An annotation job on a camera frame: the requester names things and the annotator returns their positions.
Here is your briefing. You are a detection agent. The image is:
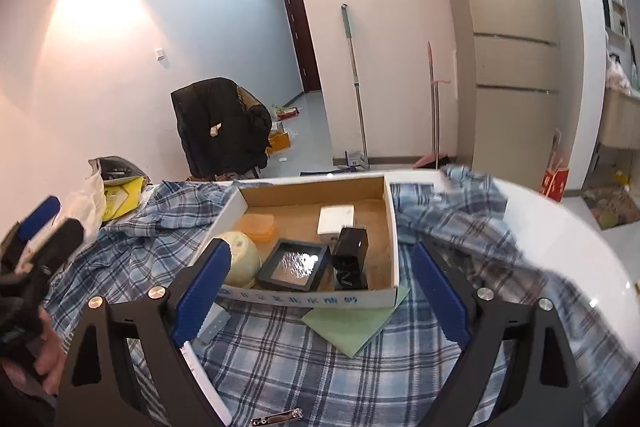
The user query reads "person's left hand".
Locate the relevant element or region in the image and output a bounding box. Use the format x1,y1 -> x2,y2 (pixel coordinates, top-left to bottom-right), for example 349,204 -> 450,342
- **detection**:
34,306 -> 67,394

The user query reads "orange plastic box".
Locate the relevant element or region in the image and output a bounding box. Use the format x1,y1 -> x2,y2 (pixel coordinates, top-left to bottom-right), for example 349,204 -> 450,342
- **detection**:
236,213 -> 280,244

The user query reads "grey booklet card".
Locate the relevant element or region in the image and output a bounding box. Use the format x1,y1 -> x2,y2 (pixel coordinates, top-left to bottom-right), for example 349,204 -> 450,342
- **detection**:
197,304 -> 232,341

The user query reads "orange floor box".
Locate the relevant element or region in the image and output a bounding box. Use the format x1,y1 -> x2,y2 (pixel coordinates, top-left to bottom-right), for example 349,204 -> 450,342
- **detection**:
266,132 -> 291,156

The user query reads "blue plaid shirt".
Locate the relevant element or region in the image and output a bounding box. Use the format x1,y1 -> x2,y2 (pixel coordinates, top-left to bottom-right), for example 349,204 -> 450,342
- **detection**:
40,164 -> 631,427

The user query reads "tan garment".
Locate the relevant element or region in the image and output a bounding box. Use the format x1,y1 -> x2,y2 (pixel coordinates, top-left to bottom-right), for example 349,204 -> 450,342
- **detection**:
237,86 -> 264,114

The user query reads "round cream tin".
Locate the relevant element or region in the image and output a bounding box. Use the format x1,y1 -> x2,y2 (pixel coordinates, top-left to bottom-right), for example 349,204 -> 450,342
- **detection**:
222,231 -> 262,288

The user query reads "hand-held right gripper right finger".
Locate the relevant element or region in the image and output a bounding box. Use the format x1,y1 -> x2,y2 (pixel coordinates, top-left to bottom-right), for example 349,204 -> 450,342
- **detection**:
410,239 -> 586,427

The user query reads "white plastic bag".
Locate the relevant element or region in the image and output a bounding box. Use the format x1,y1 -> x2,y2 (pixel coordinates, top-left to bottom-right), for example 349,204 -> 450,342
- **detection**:
60,173 -> 108,239

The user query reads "pale cloth pile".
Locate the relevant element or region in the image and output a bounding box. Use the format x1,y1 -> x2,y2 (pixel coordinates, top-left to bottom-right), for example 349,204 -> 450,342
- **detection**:
605,51 -> 634,96

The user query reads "white remote control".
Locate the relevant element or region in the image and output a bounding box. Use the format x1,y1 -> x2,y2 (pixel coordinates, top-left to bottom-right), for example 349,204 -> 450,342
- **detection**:
181,341 -> 233,427

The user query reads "black jacket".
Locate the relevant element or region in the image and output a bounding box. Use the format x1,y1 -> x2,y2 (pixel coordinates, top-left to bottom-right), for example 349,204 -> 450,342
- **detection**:
171,78 -> 273,180

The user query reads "beige vanity cabinet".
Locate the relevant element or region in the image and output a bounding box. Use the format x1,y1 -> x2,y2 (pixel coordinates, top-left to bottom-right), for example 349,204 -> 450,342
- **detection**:
597,92 -> 640,151

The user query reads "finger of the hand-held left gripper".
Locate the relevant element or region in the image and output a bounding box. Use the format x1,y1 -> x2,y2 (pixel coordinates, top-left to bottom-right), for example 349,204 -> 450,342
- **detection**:
15,196 -> 61,243
29,218 -> 85,278

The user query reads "red floor box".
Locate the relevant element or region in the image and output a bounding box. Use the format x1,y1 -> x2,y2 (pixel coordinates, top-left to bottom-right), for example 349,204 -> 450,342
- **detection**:
540,157 -> 571,202

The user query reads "pink broom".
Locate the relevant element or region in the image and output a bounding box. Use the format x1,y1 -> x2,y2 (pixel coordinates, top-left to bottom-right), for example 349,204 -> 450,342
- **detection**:
412,42 -> 452,170

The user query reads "black small box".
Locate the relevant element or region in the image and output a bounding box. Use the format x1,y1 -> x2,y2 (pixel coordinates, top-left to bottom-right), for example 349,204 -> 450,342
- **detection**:
331,227 -> 370,292

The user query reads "beige refrigerator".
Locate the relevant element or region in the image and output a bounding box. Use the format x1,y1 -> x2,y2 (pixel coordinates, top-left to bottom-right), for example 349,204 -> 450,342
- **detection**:
430,0 -> 562,188

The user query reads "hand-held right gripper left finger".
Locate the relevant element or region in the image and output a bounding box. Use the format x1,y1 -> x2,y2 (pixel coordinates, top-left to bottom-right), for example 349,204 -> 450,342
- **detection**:
52,237 -> 233,427

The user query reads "cardboard box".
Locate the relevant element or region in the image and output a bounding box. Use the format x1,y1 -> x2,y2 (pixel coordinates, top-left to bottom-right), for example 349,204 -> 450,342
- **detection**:
187,172 -> 412,310

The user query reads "grey mop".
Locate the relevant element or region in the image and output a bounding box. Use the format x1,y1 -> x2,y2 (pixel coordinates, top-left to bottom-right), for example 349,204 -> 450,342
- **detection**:
341,4 -> 372,171

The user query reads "dark red door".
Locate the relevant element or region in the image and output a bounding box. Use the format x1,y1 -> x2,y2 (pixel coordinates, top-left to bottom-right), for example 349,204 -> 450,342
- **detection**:
281,0 -> 322,94

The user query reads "black frame display case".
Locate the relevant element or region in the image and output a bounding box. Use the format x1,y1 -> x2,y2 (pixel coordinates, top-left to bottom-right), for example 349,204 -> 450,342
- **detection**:
257,239 -> 330,293

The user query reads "green pad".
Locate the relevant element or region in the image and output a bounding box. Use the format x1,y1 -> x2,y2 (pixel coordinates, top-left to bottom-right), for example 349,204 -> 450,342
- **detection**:
301,284 -> 412,358

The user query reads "patterned floor mat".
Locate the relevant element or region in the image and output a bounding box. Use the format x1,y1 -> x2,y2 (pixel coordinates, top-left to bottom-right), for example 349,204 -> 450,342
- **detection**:
580,183 -> 640,231

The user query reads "yellow box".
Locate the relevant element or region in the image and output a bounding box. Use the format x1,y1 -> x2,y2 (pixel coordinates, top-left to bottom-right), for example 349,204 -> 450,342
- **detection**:
102,177 -> 146,223

